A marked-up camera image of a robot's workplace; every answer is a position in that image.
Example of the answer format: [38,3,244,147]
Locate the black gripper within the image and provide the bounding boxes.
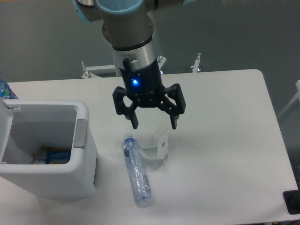
[112,57,186,129]

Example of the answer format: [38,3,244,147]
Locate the clear plastic cup with label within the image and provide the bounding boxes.
[137,130,169,170]

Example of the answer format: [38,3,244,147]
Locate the crushed clear plastic bottle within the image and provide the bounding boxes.
[122,134,152,207]

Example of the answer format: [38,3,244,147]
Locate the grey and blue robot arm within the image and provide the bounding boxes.
[73,0,189,129]

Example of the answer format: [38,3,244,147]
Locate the white trash can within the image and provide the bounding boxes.
[0,99,98,198]

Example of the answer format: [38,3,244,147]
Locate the blue and yellow snack packet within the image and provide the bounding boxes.
[31,146,71,165]

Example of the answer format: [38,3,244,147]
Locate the blue labelled water bottle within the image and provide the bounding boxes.
[0,79,19,99]

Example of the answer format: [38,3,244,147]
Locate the black device at table edge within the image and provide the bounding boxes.
[283,190,300,215]

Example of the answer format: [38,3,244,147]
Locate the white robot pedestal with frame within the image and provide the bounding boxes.
[81,49,202,79]

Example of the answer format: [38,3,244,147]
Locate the white frame at right edge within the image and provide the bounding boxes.
[277,80,300,122]

